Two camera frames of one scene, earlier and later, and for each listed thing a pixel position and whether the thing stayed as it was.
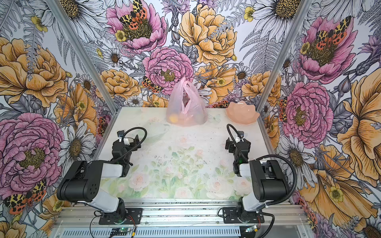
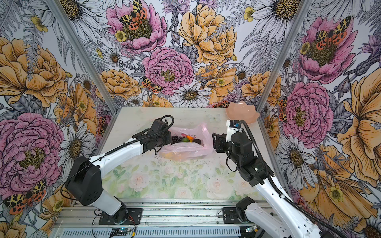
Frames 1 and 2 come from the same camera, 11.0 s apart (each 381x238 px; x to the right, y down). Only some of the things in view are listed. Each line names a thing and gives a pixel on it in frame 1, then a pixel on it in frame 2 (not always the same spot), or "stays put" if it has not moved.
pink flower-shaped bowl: [241, 113] stays put
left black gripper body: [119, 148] -> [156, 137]
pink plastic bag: [186, 106] -> [188, 143]
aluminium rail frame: [279, 213] stays put
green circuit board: [120, 231] stays put
